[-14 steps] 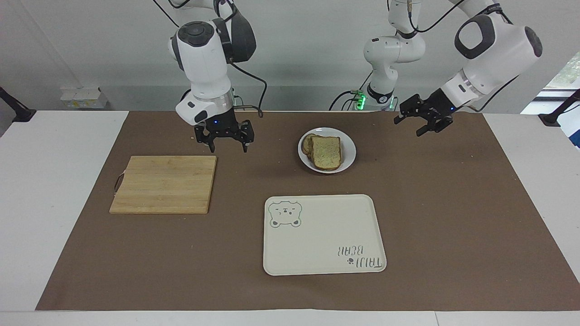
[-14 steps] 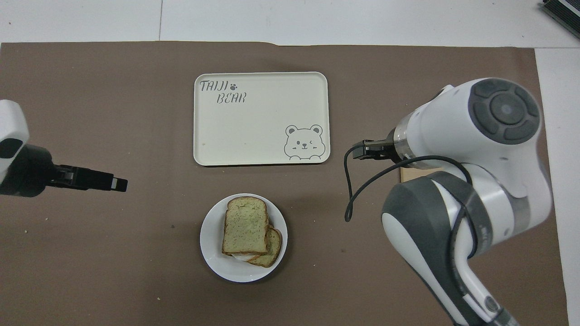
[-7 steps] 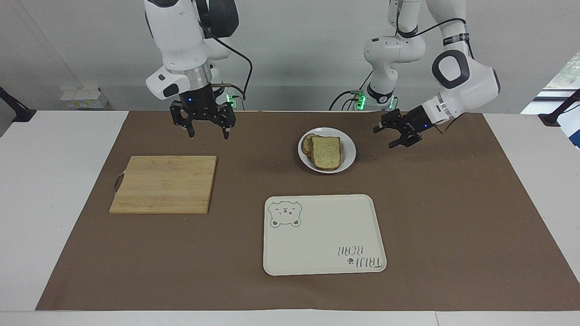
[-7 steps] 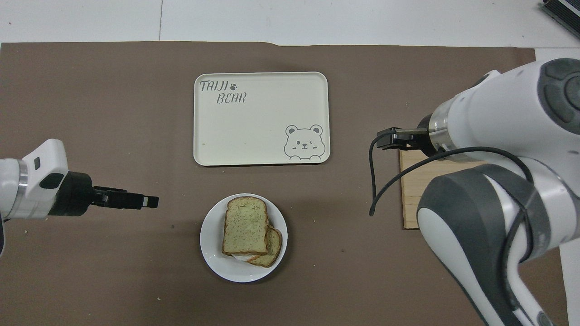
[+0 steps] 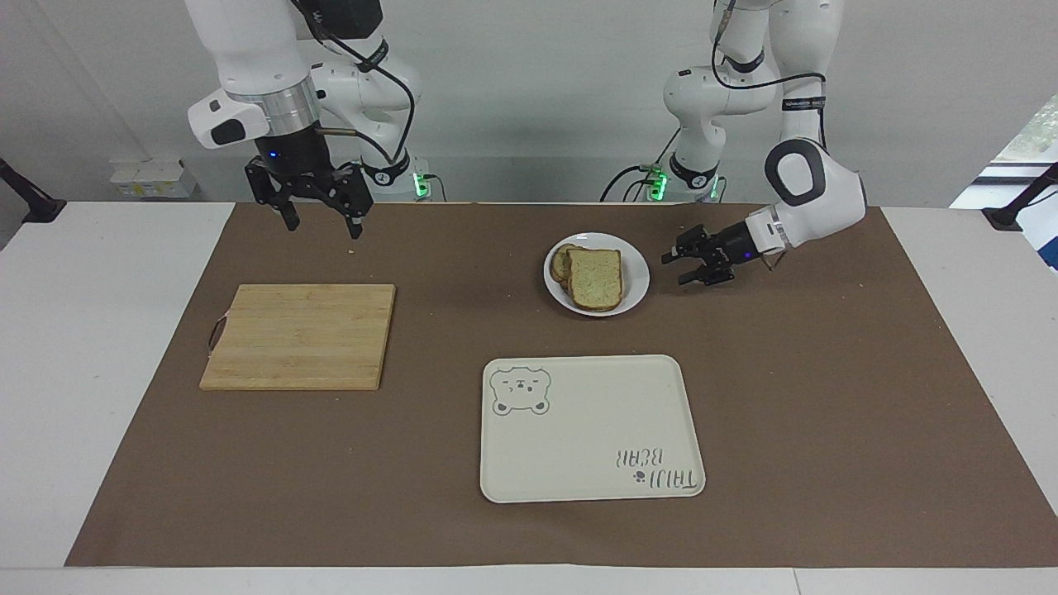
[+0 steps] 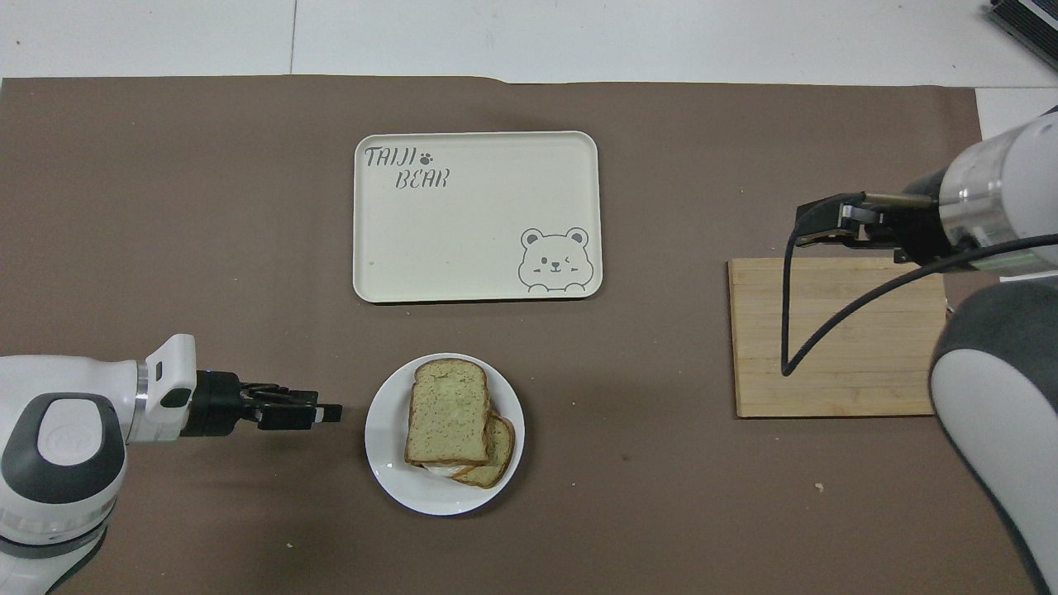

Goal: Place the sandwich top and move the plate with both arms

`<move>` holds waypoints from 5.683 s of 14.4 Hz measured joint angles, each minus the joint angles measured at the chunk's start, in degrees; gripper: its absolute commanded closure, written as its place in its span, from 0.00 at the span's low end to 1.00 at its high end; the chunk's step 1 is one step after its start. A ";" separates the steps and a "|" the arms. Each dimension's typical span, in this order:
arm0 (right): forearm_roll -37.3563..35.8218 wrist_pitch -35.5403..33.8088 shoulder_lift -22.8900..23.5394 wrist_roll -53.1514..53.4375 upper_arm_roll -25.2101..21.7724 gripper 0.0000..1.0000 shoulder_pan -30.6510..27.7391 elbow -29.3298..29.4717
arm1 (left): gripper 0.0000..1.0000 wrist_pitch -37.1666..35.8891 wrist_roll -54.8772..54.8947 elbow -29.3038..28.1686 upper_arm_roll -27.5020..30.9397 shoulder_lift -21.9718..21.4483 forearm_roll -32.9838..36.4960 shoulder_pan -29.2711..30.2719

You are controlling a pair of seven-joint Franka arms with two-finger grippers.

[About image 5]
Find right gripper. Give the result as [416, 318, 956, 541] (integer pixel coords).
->
[245, 122, 374, 241]

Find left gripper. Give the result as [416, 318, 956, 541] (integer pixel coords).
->
[660, 220, 761, 288]

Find white round plate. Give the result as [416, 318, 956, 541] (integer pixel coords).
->
[542, 231, 651, 318]

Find square bread slice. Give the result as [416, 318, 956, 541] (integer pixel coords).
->
[566, 248, 623, 313]

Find round bread slice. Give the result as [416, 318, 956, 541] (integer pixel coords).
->
[550, 243, 593, 288]

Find wooden cutting board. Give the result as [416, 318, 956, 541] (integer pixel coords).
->
[198, 283, 398, 393]

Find white box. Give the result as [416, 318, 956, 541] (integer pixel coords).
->
[109, 158, 200, 200]

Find cream tray with bear print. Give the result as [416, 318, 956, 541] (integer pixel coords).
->
[479, 354, 708, 505]

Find black stand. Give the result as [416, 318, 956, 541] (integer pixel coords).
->
[981, 162, 1058, 232]
[0, 157, 68, 225]

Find black cable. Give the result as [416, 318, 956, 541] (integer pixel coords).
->
[709, 0, 829, 151]
[289, 0, 417, 166]
[600, 126, 685, 203]

